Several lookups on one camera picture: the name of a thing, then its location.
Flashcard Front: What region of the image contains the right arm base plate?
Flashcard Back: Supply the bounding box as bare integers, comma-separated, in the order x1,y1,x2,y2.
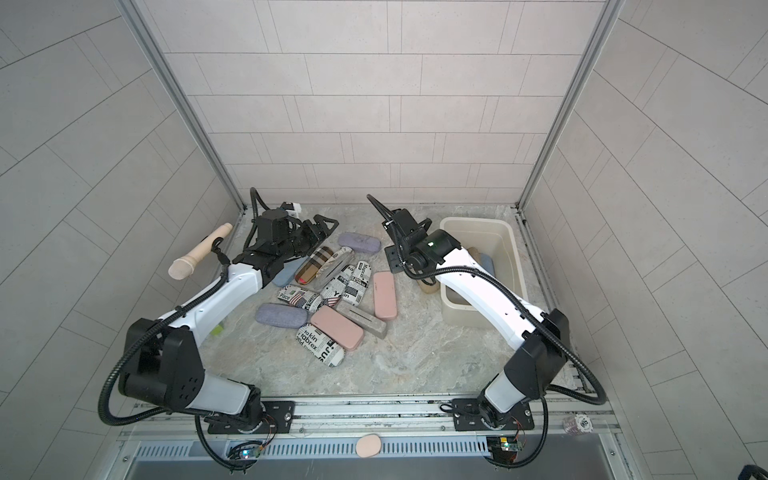
439,398,535,432

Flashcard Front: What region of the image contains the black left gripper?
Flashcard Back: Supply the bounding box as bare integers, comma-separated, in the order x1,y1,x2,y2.
275,216,338,263

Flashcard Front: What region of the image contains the beige microphone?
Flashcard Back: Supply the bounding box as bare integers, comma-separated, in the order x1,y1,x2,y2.
168,222,233,281

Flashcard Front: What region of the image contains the light blue glasses case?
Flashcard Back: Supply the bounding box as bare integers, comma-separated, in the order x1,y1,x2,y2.
272,257,307,288

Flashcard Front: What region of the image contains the grey rectangular case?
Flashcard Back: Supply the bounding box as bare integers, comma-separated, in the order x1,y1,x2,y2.
336,301,388,339

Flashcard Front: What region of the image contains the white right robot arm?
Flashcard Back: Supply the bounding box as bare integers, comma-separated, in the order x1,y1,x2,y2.
367,194,607,428

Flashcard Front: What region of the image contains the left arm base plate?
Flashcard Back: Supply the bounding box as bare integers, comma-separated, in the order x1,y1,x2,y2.
203,400,296,435

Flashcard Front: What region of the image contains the pink case front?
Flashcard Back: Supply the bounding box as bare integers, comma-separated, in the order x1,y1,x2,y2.
310,305,364,350

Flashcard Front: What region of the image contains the purple case near wall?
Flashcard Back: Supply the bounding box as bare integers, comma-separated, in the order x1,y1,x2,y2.
338,232,382,255

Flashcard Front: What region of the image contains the aluminium rail frame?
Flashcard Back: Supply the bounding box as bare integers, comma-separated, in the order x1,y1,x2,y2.
114,393,622,444

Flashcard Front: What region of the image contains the small round sticker tag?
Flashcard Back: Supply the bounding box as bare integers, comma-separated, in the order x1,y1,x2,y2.
563,414,594,436

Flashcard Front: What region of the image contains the black microphone stand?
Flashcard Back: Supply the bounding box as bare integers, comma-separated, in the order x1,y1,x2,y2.
211,237,231,266

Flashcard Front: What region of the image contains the right circuit board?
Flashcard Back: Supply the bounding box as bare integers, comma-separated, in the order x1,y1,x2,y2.
486,436,525,459

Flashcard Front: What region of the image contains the pink oval tag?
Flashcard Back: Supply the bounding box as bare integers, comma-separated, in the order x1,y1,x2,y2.
355,434,383,458

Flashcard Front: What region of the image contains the flag newspaper glasses case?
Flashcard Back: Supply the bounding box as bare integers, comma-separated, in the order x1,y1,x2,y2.
277,285,324,313

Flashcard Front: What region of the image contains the plaid glasses case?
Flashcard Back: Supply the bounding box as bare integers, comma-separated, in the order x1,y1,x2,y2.
294,246,334,285

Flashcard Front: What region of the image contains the purple case front left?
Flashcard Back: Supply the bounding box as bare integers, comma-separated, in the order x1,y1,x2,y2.
255,303,309,329

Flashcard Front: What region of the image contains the light grey slit case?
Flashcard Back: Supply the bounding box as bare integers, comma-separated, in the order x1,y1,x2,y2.
311,247,354,291

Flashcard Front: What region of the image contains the cream plastic storage box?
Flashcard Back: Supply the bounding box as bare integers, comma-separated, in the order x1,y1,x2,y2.
440,217,528,330

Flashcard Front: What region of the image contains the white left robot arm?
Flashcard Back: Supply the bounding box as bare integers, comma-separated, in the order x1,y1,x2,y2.
97,209,339,432

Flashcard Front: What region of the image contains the circuit board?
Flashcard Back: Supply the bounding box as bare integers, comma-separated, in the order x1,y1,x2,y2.
486,436,525,459
227,440,264,462

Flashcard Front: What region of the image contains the brown tan glasses case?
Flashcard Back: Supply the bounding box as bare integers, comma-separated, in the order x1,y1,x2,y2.
468,247,481,263

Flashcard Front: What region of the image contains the magazine print glasses case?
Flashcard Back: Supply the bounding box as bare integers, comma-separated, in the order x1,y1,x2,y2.
343,260,372,306

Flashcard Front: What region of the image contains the left circuit board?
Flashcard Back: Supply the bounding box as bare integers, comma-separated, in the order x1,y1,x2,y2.
227,440,264,462

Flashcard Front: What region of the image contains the newspaper case front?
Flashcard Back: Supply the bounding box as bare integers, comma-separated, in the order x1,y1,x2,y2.
296,324,345,367

